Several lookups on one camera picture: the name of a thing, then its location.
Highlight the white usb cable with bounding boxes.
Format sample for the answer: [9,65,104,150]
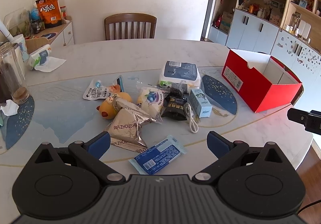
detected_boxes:
[183,102,200,134]

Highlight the white wall cabinet unit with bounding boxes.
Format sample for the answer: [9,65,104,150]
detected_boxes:
[204,0,320,111]

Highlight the orange snack bag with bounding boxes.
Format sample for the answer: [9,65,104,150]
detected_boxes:
[35,0,62,28]

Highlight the silver foil snack bag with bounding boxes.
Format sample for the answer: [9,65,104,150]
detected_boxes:
[105,97,162,153]

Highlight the blue wafer snack packet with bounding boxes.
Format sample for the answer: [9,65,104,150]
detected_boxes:
[129,135,186,175]

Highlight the white sideboard cabinet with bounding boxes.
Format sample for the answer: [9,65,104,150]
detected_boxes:
[25,16,75,53]

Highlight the crumpled white tissue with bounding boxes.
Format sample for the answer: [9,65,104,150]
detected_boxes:
[1,100,19,117]

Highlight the blueberry bread packet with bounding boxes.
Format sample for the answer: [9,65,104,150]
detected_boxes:
[136,82,167,123]

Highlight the wooden chair at far side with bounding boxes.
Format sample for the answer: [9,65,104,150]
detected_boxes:
[104,13,157,40]

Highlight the yellow duck toy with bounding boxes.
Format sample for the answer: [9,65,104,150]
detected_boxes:
[96,84,132,120]

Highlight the left dark blue placemat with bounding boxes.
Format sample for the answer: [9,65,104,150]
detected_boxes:
[1,96,35,154]

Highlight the red cardboard box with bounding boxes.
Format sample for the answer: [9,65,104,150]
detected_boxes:
[222,49,304,113]

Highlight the printed paper cup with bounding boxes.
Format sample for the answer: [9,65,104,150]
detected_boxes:
[11,34,29,62]

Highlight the blue white tissue pack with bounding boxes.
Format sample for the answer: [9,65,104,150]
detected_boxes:
[158,60,201,93]

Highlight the light blue toothpaste box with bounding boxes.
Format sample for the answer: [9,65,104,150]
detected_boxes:
[189,88,212,118]

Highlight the white squid snack pouch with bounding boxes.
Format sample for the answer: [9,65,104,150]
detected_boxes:
[83,76,125,101]

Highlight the black snack packet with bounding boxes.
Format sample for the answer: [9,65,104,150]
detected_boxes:
[161,88,187,121]

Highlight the glass jar with cork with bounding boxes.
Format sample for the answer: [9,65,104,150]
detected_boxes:
[1,42,29,105]

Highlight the tissue pack with sheet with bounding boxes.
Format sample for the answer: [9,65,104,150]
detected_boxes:
[27,44,66,72]

